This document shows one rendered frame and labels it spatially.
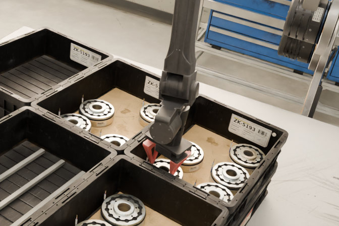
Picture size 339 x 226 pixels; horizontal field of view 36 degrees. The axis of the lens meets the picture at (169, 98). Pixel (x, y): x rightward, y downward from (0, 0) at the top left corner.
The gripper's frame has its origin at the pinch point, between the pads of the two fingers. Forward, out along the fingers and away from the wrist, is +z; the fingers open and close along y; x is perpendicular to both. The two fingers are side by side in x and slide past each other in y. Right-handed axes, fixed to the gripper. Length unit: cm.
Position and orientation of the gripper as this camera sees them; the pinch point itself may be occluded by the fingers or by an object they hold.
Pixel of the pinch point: (162, 167)
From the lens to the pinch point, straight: 133.2
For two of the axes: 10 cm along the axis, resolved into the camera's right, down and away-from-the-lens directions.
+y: 7.9, 4.5, -4.1
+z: -1.9, 8.2, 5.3
